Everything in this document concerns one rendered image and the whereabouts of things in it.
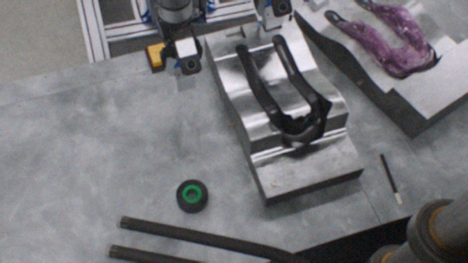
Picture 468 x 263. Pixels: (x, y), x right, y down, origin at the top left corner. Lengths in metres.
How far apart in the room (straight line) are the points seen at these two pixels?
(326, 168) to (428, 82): 0.35
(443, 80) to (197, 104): 0.64
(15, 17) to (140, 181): 1.64
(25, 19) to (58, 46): 0.23
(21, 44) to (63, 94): 1.22
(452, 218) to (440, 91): 0.71
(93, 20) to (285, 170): 1.38
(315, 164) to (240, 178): 0.20
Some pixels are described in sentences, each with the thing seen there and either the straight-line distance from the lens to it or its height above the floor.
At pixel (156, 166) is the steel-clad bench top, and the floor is 0.80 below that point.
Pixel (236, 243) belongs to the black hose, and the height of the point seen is 0.90.
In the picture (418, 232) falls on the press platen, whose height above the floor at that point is 1.29.
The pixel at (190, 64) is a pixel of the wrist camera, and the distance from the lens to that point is 1.16.
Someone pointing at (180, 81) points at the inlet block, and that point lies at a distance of 1.31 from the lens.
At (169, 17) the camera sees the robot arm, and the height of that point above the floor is 1.18.
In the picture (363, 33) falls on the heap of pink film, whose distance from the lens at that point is 1.48.
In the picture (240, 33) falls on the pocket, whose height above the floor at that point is 0.86.
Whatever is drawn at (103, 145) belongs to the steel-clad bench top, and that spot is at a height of 0.80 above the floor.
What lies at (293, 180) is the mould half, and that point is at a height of 0.86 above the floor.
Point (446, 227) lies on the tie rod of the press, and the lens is 0.80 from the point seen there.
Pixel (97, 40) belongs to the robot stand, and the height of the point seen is 0.23.
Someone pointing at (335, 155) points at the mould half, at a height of 0.86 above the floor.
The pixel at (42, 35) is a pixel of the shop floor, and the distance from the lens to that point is 2.73.
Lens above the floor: 2.03
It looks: 62 degrees down
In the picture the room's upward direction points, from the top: 2 degrees clockwise
